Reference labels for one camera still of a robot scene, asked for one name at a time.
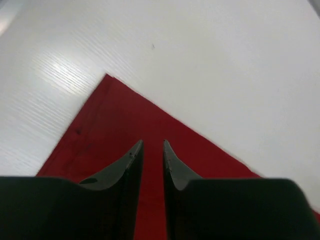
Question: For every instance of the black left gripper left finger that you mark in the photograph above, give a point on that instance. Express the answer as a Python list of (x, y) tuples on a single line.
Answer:
[(100, 207)]

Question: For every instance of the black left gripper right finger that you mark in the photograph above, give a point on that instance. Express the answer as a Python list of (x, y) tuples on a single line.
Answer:
[(198, 208)]

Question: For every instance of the dark red t shirt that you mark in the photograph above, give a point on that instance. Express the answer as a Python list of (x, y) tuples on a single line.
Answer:
[(112, 120)]

